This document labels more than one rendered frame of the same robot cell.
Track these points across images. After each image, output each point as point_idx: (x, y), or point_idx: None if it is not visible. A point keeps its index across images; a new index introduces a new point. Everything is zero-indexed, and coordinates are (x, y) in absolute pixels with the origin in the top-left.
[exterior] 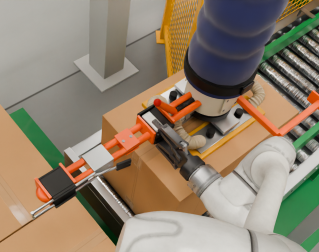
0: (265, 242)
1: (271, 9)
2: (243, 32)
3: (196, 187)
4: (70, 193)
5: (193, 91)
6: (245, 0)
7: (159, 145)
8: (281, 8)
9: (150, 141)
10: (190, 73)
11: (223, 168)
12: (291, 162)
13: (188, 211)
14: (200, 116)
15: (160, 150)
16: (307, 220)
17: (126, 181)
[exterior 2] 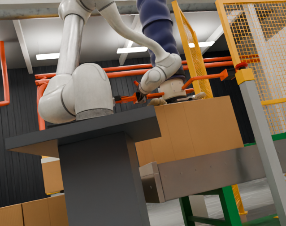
0: None
1: (161, 33)
2: None
3: (140, 84)
4: None
5: (161, 91)
6: (151, 34)
7: (139, 99)
8: (165, 32)
9: (135, 99)
10: None
11: (172, 103)
12: (174, 55)
13: (162, 134)
14: (167, 100)
15: (140, 101)
16: (255, 136)
17: (142, 151)
